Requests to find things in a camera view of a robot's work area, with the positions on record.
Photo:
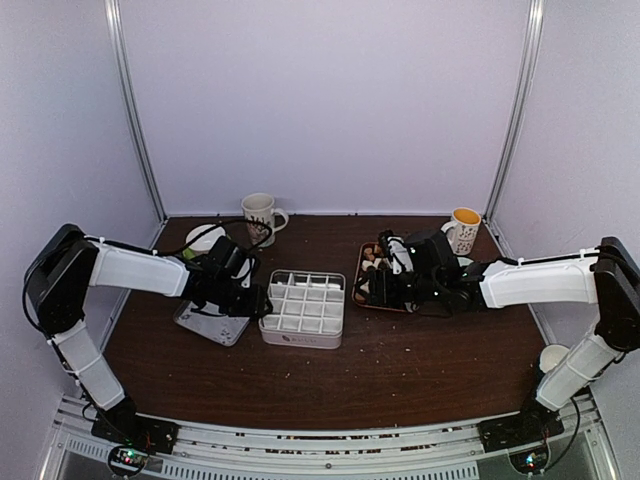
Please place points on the seashell coral mug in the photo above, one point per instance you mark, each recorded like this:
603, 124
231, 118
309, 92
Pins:
264, 218

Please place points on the yellow inside floral mug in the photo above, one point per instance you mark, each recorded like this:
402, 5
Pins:
461, 230

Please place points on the white ceramic bowl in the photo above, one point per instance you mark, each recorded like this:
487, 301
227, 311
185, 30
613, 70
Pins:
202, 238

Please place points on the front aluminium rail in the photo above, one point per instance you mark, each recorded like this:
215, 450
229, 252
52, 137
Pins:
451, 450

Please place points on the aluminium frame post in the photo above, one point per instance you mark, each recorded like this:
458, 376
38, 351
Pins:
116, 32
527, 69

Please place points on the bunny tin lid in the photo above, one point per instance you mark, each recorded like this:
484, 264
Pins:
210, 323

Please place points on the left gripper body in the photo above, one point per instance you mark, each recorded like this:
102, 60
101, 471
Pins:
236, 304

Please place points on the white cup near base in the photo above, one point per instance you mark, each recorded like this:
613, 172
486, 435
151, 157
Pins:
550, 356

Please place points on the red chocolate tray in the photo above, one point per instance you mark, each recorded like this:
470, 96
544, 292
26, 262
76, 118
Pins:
376, 285

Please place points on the tin box with dividers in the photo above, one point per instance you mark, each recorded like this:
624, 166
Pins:
308, 309

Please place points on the left aluminium frame post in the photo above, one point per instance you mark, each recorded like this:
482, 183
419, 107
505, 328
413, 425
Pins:
116, 32

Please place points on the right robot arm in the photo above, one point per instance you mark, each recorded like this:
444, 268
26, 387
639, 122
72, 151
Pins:
605, 275

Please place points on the green saucer plate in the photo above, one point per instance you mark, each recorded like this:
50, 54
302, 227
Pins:
188, 253

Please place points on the grey blue small bowl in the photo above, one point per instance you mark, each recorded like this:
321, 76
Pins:
464, 261

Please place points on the right aluminium frame post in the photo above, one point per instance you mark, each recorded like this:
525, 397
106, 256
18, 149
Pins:
527, 69

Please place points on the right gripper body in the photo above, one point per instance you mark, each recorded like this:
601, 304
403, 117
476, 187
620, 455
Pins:
426, 288

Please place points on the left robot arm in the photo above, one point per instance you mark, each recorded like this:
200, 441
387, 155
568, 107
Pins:
72, 263

